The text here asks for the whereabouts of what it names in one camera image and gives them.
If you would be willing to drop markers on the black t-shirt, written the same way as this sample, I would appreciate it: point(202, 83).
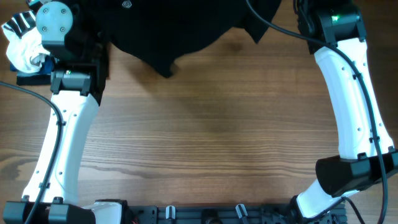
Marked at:
point(160, 31)

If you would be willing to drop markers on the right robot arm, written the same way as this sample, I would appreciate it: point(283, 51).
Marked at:
point(363, 143)

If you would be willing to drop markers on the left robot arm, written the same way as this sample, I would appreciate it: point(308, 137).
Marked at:
point(77, 85)

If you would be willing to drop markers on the blue folded garment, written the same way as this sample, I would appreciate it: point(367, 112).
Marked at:
point(46, 67)

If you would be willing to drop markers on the black folded garment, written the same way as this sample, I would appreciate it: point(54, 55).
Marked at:
point(24, 79)

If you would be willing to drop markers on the white black striped garment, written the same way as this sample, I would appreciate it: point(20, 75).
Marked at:
point(25, 50)

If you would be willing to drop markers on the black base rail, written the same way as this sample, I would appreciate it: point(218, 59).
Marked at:
point(266, 214)

